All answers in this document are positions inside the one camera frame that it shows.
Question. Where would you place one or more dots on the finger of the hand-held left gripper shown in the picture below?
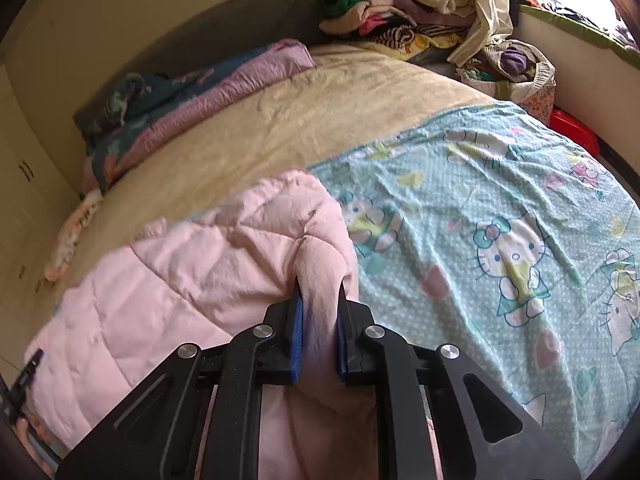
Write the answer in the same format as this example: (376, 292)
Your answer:
(30, 375)

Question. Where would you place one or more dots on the green-edged printed cloth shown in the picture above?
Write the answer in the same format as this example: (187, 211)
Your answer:
(565, 15)

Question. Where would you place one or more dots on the pile of clothes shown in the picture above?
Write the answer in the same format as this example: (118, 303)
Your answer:
(390, 10)

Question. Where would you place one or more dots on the cream wardrobe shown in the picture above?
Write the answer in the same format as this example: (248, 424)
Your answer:
(25, 210)

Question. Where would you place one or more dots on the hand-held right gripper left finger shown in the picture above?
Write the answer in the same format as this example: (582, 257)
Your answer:
(297, 335)

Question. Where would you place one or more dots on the beige bed sheet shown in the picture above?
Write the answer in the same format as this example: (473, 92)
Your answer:
(275, 125)

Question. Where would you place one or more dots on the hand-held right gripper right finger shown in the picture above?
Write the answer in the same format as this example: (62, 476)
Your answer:
(342, 345)

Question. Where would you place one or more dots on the cartoon print blue blanket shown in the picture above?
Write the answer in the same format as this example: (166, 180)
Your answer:
(475, 185)

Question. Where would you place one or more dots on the orange and white cloth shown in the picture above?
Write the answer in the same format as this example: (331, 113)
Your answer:
(70, 240)

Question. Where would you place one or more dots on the dark floral quilt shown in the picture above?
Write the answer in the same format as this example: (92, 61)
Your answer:
(200, 100)

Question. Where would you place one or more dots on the red box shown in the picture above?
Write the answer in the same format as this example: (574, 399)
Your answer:
(575, 130)

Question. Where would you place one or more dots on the pink quilted jacket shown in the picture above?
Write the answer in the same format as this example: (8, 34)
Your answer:
(200, 270)

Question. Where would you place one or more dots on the fabric bag of clothes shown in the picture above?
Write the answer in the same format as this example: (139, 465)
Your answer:
(515, 67)

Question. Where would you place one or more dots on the cream curtain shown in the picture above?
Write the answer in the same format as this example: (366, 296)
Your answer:
(487, 15)

